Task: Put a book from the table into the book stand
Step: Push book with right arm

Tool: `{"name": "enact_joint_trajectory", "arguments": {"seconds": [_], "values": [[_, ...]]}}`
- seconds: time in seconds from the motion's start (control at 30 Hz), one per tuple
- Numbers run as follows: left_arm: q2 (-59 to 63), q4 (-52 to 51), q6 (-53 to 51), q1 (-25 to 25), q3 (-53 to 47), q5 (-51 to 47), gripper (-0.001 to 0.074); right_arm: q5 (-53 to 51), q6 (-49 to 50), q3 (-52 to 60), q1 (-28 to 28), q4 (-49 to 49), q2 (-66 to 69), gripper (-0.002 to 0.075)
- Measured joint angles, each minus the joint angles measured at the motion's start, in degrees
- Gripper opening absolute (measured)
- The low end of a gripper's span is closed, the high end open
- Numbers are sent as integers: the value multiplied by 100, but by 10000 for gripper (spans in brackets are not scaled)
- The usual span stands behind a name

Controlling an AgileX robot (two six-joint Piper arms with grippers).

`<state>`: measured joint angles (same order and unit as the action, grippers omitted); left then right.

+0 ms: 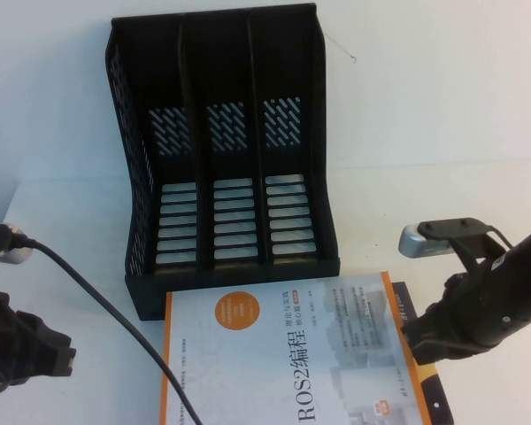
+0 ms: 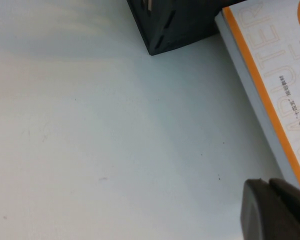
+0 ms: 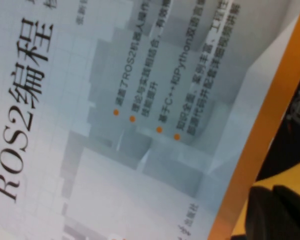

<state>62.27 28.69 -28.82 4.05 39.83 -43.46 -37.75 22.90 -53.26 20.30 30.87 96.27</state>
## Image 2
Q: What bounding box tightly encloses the black plastic book stand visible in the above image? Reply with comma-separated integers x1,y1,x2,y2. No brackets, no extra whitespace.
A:
126,0,249,57

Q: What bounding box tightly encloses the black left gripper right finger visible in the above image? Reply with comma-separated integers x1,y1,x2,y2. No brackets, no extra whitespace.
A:
268,177,300,240

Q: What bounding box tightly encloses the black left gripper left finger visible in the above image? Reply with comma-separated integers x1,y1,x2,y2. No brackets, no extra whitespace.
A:
240,178,300,240

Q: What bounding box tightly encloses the white orange ROS2 book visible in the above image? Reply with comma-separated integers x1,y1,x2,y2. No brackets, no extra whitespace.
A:
214,0,300,196

